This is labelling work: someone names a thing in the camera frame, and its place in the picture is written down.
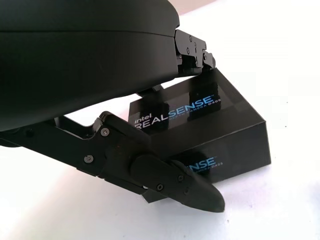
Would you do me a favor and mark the black RealSense box lid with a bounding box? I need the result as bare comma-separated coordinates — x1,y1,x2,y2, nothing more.
128,68,272,204

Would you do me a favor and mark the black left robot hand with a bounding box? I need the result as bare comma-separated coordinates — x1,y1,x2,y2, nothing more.
0,0,225,213

